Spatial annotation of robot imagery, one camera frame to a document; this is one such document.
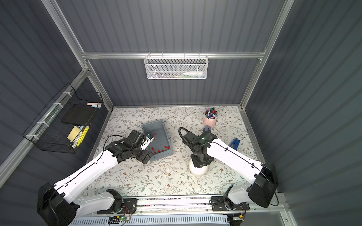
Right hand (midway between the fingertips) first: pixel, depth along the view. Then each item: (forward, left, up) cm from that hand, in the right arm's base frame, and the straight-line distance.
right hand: (200, 166), depth 74 cm
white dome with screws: (0, +1, -9) cm, 9 cm away
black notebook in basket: (+23, +67, +16) cm, 73 cm away
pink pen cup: (+36, -9, -3) cm, 38 cm away
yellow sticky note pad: (+10, +64, +16) cm, 66 cm away
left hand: (+8, +31, 0) cm, 32 cm away
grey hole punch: (+32, -8, -10) cm, 35 cm away
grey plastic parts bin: (+19, +25, -14) cm, 34 cm away
